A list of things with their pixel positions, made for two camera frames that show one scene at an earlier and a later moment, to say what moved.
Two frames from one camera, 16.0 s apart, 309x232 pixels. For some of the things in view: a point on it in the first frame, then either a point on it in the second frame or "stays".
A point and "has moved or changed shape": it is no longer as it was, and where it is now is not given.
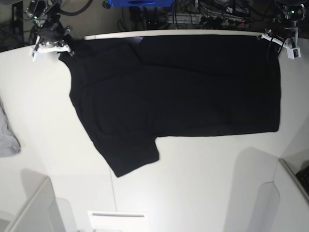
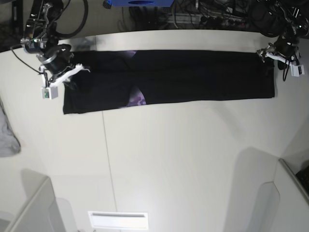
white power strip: [208, 19] stays
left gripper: [50, 38] -> [57, 66]
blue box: [138, 4] stays
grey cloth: [9, 145] stays
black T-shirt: [133, 89] has moved or changed shape
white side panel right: [284, 205] stays
